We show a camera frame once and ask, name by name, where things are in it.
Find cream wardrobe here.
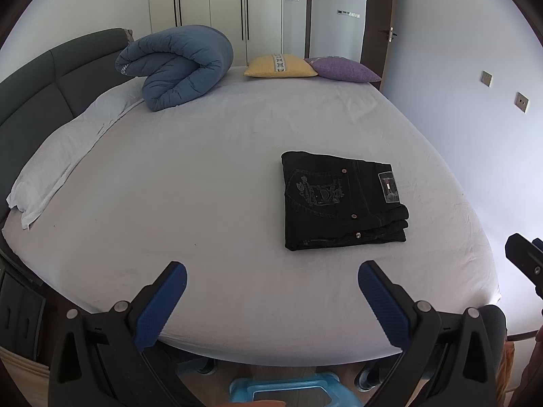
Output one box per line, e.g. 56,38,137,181
148,0,284,67

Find bed with white sheet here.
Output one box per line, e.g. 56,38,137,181
1,65,501,366

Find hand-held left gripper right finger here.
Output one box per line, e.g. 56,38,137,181
357,260,500,407

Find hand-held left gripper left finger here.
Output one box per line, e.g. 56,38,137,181
48,260,201,407

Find grey padded headboard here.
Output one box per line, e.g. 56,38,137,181
0,28,135,179

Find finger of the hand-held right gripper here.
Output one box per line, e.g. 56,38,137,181
504,233,543,301

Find purple pillow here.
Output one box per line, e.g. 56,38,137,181
304,55,382,84

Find blue plastic stool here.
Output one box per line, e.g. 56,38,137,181
228,371,363,407

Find rolled blue duvet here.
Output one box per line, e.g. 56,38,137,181
115,25,235,112

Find brown wooden door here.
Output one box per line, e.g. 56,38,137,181
360,0,398,91

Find yellow pillow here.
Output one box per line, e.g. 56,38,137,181
243,53,318,79

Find white pillow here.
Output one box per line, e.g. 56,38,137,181
6,80,145,230

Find person's right forearm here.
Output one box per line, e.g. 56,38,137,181
510,326,543,407

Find black pants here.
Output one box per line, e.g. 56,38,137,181
281,150,410,252

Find dark nightstand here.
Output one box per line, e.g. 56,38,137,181
0,268,47,364

